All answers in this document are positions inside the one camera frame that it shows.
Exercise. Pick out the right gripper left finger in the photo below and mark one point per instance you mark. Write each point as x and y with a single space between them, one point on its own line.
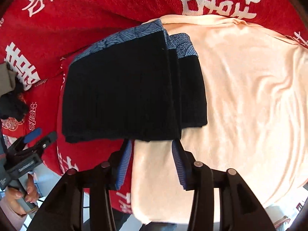
62 209

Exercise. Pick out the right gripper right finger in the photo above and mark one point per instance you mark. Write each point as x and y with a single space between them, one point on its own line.
239 208

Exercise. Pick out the black pants with patterned waistband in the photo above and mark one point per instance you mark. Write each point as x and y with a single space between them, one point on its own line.
140 83

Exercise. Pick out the person's left hand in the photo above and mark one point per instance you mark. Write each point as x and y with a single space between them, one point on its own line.
12 195

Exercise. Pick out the red embroidered cushion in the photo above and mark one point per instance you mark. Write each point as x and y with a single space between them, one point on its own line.
12 127

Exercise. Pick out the black crumpled garment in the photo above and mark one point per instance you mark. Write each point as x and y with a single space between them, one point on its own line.
12 105

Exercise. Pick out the olive grey folded cloth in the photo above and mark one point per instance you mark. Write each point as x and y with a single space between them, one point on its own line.
7 79

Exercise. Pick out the cream folded garment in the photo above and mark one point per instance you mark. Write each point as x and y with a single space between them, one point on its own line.
256 90

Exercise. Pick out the red sofa cover with characters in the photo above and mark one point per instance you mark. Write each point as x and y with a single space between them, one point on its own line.
40 39

